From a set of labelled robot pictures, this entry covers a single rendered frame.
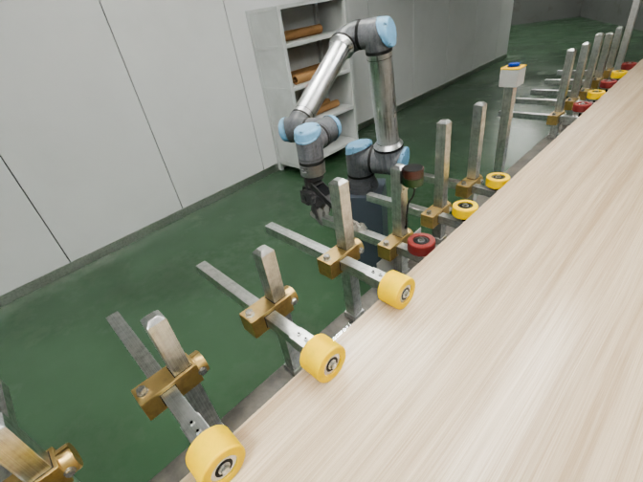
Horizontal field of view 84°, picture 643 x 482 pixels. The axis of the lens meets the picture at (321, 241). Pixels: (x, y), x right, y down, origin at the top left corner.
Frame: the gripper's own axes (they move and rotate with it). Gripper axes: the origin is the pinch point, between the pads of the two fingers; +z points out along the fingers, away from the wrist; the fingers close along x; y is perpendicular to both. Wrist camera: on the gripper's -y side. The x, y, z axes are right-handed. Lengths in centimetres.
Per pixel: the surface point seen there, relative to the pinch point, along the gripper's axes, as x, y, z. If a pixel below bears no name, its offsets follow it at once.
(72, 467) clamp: 92, -35, -13
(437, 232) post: -27.5, -32.2, 7.4
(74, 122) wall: 24, 232, -18
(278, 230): 25.7, -7.8, -13.6
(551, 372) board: 23, -84, -9
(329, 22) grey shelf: -236, 219, -47
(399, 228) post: -2.5, -32.6, -8.4
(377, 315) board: 31, -50, -8
